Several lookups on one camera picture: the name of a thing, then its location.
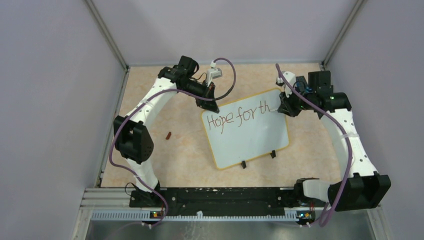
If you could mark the yellow framed whiteboard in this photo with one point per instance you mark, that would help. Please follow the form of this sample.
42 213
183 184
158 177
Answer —
245 129

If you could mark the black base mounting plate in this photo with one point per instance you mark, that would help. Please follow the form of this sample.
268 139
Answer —
222 201

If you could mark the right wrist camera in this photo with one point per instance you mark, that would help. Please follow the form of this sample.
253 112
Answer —
286 82

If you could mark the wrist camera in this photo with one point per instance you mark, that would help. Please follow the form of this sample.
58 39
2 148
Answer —
286 82
213 72

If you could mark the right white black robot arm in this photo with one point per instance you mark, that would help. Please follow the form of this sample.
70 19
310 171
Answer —
361 185

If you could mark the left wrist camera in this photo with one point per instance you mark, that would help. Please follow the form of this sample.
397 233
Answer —
213 72

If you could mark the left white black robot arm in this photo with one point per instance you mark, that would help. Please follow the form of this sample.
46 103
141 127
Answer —
132 144

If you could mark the white cable duct rail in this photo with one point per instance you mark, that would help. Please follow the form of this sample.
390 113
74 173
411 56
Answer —
147 216

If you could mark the red marker cap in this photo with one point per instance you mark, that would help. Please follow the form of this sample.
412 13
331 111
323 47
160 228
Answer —
168 136

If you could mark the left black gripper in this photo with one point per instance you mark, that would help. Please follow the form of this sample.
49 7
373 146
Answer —
210 105

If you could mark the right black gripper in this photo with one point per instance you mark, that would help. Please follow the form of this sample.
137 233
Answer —
286 106

